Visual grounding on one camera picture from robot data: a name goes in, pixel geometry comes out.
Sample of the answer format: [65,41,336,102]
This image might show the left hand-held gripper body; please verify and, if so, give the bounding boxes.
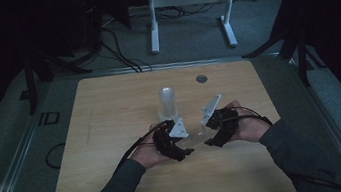
[150,117,194,166]

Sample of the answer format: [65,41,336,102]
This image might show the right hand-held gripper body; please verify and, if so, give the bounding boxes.
[197,91,243,145]

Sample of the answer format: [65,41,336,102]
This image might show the single clear plastic cup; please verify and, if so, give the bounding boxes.
[179,125,216,151]

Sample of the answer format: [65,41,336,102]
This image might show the stack of nested clear cups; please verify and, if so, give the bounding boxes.
[155,86,181,126]

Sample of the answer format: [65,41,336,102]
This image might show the person's left hand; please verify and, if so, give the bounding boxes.
[127,122,171,172]

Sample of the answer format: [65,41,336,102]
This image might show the person's right hand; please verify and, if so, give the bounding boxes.
[224,95,275,147]

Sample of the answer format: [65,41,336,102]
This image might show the black tripod stand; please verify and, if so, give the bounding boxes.
[17,36,97,116]
[233,0,330,96]

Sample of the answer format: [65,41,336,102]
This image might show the dark equipment rack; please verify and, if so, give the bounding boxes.
[76,0,108,51]

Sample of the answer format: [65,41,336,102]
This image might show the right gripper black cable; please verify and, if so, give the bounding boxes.
[226,101,274,132]

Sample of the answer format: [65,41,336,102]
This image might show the grey table cable grommet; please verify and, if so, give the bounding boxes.
[195,74,209,85]

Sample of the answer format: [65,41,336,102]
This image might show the metal floor rail frame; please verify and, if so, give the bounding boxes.
[0,36,341,192]

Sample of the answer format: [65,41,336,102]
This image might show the black floor cables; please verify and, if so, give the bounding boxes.
[97,21,153,79]

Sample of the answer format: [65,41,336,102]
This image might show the black cables under stand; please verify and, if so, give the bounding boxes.
[130,0,217,25]

